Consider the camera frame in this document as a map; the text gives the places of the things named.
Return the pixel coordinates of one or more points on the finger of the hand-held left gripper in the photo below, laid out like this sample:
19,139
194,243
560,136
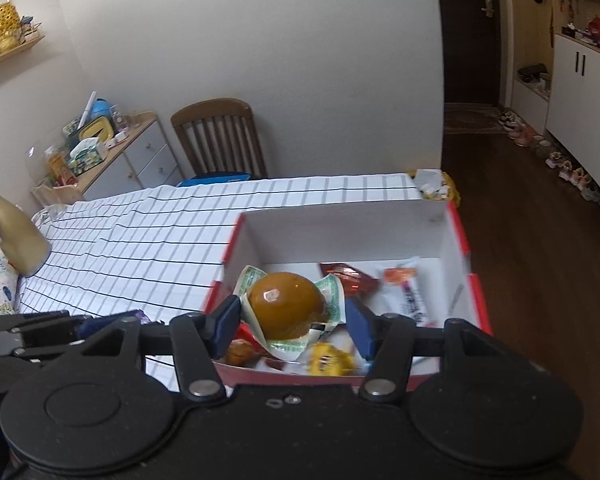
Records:
50,335

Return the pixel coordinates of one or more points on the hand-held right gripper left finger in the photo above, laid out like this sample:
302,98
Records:
225,327

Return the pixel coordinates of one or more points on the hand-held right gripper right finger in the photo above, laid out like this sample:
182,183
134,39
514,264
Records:
360,330

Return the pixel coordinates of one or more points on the white and orange snack packet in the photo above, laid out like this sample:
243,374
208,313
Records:
240,354

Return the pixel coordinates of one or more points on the yellow snack packet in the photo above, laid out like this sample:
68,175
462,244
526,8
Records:
330,360

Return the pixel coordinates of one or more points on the brown foil snack packet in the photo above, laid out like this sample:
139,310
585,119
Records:
352,280

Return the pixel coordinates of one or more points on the white snack packet black label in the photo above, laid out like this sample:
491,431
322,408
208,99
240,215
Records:
410,295

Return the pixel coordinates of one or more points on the brown egg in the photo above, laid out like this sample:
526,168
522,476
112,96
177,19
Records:
285,305

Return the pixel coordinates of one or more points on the red cardboard box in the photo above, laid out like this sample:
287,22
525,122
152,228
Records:
340,235

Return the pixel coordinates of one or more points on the gold jug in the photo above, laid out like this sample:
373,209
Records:
15,240

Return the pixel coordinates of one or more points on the white checkered tablecloth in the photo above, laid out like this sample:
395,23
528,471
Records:
130,240

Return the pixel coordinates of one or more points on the light wooden rack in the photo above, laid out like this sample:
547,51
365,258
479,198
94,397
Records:
55,194

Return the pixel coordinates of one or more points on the blue seat cushion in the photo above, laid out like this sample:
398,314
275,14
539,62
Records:
215,179

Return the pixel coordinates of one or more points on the yellow trash bag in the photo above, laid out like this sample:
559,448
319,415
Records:
437,185

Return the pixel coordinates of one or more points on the green tissue box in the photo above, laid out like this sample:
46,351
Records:
86,157

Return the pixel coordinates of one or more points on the white sideboard with wooden top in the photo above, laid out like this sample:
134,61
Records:
130,160

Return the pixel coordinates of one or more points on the brown wooden chair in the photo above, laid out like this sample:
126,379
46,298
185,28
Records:
215,135

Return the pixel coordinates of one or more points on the yellow and blue container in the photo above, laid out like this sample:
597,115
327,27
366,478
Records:
97,125

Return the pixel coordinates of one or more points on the patterned doormat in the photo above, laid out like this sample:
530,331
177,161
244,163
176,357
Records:
472,120

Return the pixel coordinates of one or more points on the row of shoes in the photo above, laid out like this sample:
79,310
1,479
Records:
565,165

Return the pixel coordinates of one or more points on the dark brown door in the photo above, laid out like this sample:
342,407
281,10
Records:
470,50

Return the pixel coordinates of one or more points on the gold ornament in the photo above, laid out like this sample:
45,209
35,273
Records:
2,30

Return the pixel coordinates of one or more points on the dark pair of shoes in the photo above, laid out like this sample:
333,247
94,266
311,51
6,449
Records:
532,74

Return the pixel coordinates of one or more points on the row of bottles and ornaments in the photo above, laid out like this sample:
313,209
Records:
597,32

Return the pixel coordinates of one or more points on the wooden wall shelf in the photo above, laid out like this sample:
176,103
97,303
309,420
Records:
15,52

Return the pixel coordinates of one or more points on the white wall cabinet unit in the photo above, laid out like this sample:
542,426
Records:
580,90

